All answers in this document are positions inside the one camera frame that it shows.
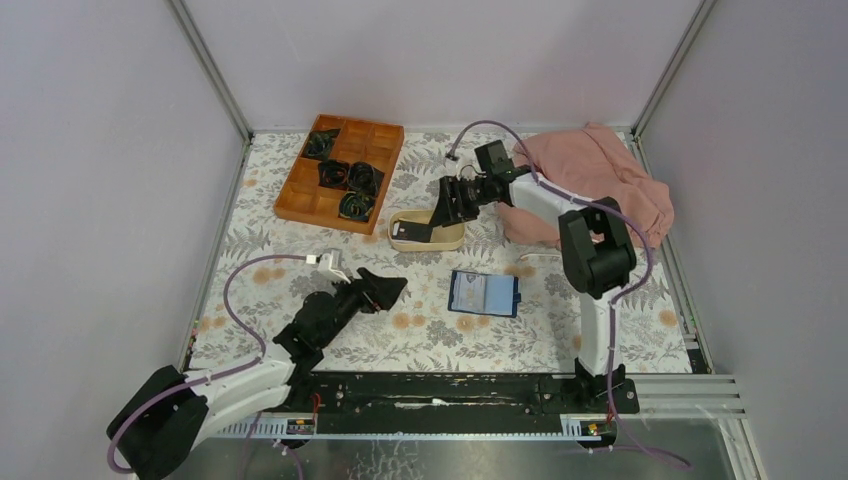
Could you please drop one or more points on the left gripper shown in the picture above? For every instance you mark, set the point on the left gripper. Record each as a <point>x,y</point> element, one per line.
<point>365,292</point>

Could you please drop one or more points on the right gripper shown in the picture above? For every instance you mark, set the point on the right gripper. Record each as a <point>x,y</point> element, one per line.
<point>454,198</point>

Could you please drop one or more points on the blue leather card holder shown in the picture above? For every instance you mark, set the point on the blue leather card holder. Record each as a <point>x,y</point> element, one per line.
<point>502,295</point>

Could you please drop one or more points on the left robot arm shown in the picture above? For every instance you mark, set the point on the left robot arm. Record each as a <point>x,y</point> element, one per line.
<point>173,412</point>

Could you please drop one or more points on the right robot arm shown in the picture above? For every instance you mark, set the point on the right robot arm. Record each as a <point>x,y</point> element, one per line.
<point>597,253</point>

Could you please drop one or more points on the silver VIP card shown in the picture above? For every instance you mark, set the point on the silver VIP card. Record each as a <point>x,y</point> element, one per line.
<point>469,292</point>

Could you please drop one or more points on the cream oval tray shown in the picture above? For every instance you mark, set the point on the cream oval tray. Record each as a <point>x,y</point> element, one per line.
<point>443,238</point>

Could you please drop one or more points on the black rolled item bottom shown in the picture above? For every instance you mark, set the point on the black rolled item bottom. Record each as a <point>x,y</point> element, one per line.
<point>356,206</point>

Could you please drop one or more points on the black rolled item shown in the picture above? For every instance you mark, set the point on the black rolled item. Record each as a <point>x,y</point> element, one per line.
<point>333,174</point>
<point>356,206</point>
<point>320,143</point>
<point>364,178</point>

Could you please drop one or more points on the floral table mat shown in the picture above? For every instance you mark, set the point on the floral table mat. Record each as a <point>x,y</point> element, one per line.
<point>261,281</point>

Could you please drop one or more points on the black rolled item middle right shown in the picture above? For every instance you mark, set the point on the black rolled item middle right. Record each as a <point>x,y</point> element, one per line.
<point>364,178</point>

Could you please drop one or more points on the black rolled item middle left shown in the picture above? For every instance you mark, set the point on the black rolled item middle left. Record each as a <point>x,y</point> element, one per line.
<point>333,174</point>

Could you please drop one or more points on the black rolled item top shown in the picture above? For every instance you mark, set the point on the black rolled item top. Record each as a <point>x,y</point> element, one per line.
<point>320,143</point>

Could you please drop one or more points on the pink cloth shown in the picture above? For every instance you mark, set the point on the pink cloth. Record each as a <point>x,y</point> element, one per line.
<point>593,162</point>

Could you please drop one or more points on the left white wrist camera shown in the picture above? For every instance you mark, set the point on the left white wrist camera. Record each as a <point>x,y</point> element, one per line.
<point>328,264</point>

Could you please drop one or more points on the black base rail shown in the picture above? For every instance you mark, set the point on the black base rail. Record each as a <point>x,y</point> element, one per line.
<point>376,403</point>

